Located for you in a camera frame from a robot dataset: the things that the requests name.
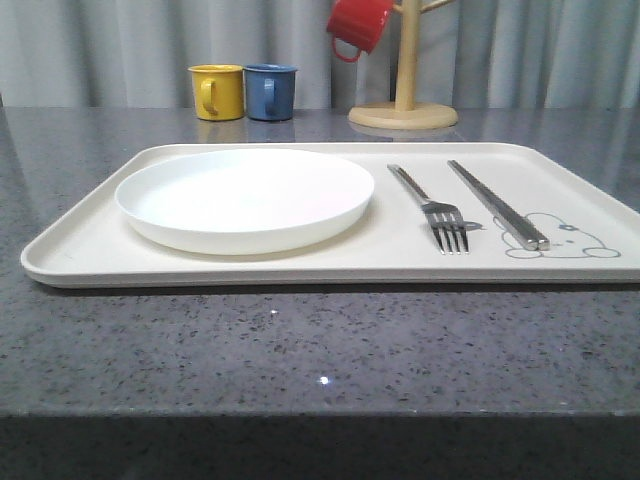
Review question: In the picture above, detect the white round plate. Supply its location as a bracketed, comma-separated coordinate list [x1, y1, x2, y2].
[115, 148, 375, 255]

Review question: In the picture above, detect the silver metal fork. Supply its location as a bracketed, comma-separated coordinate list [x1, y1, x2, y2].
[387, 164, 470, 255]

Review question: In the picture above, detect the silver metal chopstick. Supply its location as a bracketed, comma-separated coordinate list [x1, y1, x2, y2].
[446, 159, 540, 251]
[449, 159, 551, 251]

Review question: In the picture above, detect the cream rabbit serving tray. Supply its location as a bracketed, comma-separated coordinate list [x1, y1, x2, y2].
[21, 142, 639, 288]

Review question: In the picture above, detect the wooden mug tree stand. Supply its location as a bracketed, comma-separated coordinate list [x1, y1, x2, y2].
[348, 1, 458, 130]

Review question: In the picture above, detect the blue enamel mug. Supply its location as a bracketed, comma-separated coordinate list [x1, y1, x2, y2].
[243, 64, 298, 121]

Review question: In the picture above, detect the yellow enamel mug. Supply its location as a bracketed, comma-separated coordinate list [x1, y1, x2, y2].
[189, 64, 245, 121]

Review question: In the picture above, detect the red enamel mug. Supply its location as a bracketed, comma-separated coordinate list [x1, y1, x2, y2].
[326, 0, 395, 63]

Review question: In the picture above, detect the grey curtain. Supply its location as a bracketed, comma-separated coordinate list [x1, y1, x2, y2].
[1, 1, 639, 109]

